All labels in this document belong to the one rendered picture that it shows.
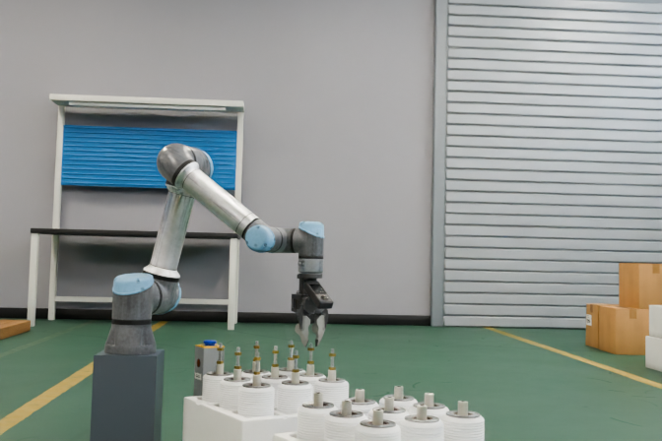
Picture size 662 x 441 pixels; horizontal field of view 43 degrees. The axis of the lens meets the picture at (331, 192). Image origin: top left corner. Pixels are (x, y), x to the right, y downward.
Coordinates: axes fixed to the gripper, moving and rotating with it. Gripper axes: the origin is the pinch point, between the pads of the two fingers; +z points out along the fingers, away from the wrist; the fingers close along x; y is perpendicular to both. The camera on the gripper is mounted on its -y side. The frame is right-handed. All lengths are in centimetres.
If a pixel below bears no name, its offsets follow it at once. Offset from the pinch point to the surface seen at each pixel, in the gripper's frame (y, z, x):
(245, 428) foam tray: -19.4, 18.7, 29.9
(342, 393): -15.9, 12.4, -0.8
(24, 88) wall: 546, -165, -16
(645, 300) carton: 152, -1, -339
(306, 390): -15.9, 10.9, 10.5
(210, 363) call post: 25.8, 8.4, 20.9
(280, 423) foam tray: -19.2, 18.4, 20.0
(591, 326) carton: 203, 20, -345
